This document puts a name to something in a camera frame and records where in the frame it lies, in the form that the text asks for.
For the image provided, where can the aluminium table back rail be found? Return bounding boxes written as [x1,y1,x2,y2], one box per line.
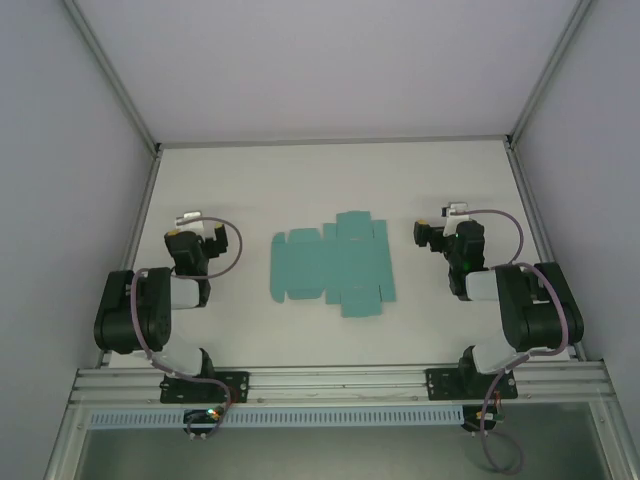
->
[158,134,510,148]

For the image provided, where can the grey metal panel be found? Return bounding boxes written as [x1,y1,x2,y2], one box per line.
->
[79,402,604,480]

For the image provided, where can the small circuit board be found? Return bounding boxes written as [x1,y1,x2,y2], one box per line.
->
[183,408,225,427]
[461,403,507,433]

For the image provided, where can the light blue slotted cable duct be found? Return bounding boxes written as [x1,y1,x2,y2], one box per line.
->
[88,405,465,431]

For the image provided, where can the small right circuit board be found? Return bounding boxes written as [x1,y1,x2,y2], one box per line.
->
[461,403,507,433]

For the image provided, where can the teal cardboard box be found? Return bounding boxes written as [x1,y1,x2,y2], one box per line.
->
[269,210,398,320]

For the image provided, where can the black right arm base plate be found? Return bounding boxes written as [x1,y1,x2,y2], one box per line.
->
[425,366,518,402]

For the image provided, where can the aluminium frame post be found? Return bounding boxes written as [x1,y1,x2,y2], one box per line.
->
[504,0,599,150]
[63,0,162,153]

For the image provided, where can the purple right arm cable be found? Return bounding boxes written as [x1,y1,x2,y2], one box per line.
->
[462,208,572,474]

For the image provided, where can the small left circuit board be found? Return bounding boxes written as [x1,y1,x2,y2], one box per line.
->
[183,408,225,427]

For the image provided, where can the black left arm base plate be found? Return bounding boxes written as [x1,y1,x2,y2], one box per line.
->
[158,370,251,406]

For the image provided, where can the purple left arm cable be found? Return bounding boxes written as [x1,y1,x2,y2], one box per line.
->
[129,215,244,442]

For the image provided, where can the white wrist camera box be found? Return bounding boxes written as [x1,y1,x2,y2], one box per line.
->
[174,210,215,238]
[440,201,472,224]

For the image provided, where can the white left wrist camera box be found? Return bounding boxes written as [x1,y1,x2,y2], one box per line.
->
[174,210,215,238]

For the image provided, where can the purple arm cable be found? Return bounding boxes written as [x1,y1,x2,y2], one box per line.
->
[129,215,244,442]
[462,208,572,474]

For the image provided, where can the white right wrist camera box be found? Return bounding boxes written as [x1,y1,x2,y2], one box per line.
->
[440,201,472,224]

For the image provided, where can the aluminium mounting rail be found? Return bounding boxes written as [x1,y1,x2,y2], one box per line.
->
[69,361,614,409]

